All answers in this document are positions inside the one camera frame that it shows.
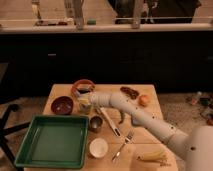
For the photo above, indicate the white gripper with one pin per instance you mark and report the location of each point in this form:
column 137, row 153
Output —
column 84, row 98

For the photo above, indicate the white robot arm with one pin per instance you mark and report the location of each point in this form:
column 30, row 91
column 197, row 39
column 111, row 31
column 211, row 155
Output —
column 196, row 148

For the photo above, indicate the orange plastic cup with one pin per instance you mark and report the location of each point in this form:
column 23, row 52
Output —
column 82, row 86

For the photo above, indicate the small metal cup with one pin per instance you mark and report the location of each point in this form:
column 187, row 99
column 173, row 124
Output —
column 96, row 124

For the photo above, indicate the yellow green bottle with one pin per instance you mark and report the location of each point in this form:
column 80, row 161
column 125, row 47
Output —
column 85, row 107

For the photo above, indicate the dark red bowl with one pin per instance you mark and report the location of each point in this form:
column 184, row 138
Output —
column 62, row 105

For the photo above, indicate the green plastic tray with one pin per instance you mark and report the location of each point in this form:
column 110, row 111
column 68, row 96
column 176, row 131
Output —
column 54, row 142

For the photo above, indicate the silver fork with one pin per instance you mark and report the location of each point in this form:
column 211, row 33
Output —
column 127, row 139

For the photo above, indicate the orange fruit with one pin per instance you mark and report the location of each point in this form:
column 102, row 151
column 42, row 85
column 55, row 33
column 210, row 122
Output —
column 144, row 100

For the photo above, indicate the yellow banana toy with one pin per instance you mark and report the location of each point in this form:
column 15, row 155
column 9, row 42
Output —
column 158, row 156

